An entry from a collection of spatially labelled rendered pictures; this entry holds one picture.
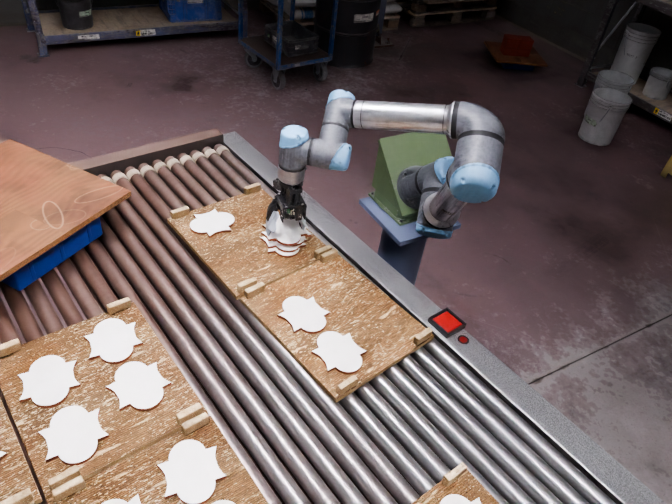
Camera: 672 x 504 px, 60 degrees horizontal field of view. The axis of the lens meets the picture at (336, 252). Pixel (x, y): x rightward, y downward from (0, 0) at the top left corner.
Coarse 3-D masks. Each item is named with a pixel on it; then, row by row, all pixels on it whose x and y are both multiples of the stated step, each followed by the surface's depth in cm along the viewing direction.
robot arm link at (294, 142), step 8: (288, 128) 155; (296, 128) 155; (304, 128) 156; (280, 136) 155; (288, 136) 152; (296, 136) 152; (304, 136) 153; (280, 144) 156; (288, 144) 153; (296, 144) 153; (304, 144) 154; (280, 152) 157; (288, 152) 155; (296, 152) 154; (304, 152) 154; (280, 160) 158; (288, 160) 156; (296, 160) 156; (304, 160) 155; (288, 168) 158; (296, 168) 158; (304, 168) 160
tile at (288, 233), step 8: (264, 224) 179; (280, 224) 180; (288, 224) 180; (296, 224) 181; (280, 232) 177; (288, 232) 177; (296, 232) 178; (304, 232) 178; (272, 240) 175; (280, 240) 174; (288, 240) 174; (296, 240) 175
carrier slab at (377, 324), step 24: (312, 264) 173; (336, 264) 174; (288, 288) 164; (312, 288) 165; (336, 288) 166; (360, 288) 167; (264, 312) 156; (336, 312) 159; (360, 312) 160; (384, 312) 161; (288, 336) 151; (312, 336) 151; (360, 336) 153; (384, 336) 154; (408, 336) 155; (432, 336) 156; (312, 360) 145; (384, 360) 148; (336, 384) 141; (360, 384) 142
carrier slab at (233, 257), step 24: (264, 192) 199; (192, 216) 184; (240, 216) 187; (264, 216) 188; (192, 240) 176; (216, 240) 177; (240, 240) 178; (312, 240) 182; (216, 264) 168; (240, 264) 170; (264, 264) 171; (288, 264) 172
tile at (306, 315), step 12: (288, 300) 159; (300, 300) 160; (312, 300) 160; (288, 312) 156; (300, 312) 156; (312, 312) 157; (324, 312) 157; (300, 324) 153; (312, 324) 153; (324, 324) 154
